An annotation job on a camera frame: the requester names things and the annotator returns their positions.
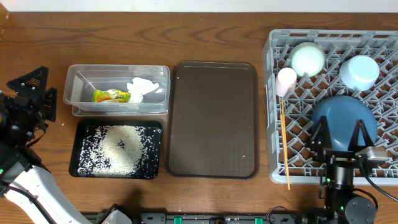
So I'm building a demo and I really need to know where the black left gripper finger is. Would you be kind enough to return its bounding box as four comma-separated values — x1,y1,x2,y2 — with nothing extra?
43,88,57,122
7,67,49,100

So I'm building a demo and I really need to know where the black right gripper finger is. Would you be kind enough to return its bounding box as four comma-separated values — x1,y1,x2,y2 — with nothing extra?
306,116,332,152
348,119,374,152

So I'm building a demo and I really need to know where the dark blue plate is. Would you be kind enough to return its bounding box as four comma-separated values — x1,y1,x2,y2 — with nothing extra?
311,95,377,151

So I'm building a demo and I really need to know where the wooden chopstick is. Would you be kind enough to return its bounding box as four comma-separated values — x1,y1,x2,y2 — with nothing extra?
280,99,285,132
280,113,290,190

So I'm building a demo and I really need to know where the yellow green snack wrapper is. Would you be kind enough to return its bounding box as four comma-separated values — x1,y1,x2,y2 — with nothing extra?
91,89,131,103

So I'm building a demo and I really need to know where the pink cup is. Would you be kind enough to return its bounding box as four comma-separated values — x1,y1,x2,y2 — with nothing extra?
275,67,297,97

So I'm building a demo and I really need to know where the light blue bowl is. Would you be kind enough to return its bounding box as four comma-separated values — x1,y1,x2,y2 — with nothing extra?
340,55,380,91

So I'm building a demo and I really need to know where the mint green bowl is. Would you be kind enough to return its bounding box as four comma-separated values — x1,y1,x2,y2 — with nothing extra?
289,42,326,77

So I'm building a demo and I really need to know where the pile of white rice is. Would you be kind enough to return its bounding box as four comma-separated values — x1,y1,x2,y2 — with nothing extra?
76,124,162,179

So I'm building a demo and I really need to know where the white tissue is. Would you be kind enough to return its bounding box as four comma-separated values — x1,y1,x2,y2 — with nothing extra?
127,77,159,103

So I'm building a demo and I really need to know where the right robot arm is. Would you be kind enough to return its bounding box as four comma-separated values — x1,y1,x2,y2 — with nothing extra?
298,116,378,223

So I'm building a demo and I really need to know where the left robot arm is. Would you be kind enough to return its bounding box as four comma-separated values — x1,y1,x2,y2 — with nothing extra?
1,67,89,224

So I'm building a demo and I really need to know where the grey dishwasher rack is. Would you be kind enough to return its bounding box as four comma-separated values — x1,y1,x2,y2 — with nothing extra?
262,29,397,186

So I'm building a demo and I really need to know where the clear plastic bin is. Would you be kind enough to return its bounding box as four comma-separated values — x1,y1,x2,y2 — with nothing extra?
63,64,170,116

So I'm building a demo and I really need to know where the black tray bin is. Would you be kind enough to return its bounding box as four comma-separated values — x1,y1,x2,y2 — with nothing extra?
68,118,163,180

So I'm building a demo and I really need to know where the brown serving tray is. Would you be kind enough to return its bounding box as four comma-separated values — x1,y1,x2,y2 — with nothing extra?
166,62,260,179

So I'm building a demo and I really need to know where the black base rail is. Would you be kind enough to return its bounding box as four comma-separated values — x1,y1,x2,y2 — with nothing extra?
131,213,298,224

